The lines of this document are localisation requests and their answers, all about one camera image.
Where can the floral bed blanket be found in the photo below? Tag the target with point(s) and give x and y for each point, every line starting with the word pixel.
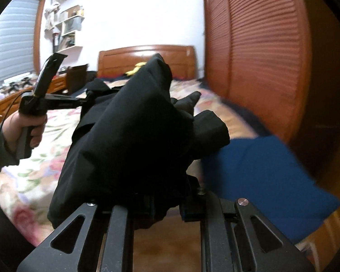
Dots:
pixel 27 189

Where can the wooden bed headboard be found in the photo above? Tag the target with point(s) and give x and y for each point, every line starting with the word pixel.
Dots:
pixel 181 59

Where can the black double-breasted coat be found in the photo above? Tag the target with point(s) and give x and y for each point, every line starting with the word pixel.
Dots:
pixel 133 146

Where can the yellow Pikachu plush toy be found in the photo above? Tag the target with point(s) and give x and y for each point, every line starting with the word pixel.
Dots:
pixel 135 69

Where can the dark wooden chair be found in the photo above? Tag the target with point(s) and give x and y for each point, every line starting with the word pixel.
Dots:
pixel 77 77

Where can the tied beige curtain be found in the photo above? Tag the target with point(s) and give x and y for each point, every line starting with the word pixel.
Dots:
pixel 50 14

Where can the wooden louvered wardrobe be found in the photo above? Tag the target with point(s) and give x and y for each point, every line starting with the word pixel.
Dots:
pixel 280 59

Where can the grey window blind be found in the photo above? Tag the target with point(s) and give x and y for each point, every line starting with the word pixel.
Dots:
pixel 17 26

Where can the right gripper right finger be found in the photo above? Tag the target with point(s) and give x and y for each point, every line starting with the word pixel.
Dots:
pixel 236 236

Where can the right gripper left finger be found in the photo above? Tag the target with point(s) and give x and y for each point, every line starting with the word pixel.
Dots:
pixel 88 240

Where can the person's left hand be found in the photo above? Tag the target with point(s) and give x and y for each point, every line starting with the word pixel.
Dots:
pixel 16 122

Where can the folded navy blue garment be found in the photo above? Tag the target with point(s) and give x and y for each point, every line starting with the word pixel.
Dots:
pixel 264 171

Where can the wooden desk with cabinets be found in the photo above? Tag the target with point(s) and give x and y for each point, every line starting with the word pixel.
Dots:
pixel 10 103

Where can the white wall shelf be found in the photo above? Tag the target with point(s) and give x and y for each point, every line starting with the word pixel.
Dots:
pixel 67 34

